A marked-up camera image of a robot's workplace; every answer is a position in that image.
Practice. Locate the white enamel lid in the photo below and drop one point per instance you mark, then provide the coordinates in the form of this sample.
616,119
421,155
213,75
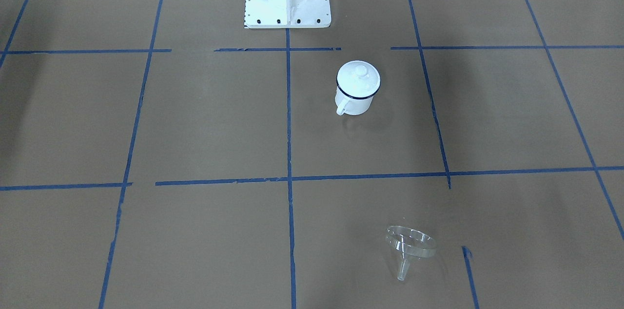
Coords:
358,79

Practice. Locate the clear glass funnel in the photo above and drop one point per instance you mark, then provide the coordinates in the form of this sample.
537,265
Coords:
411,244

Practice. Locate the white enamel mug blue rim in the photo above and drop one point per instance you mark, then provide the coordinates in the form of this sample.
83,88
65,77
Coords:
349,104

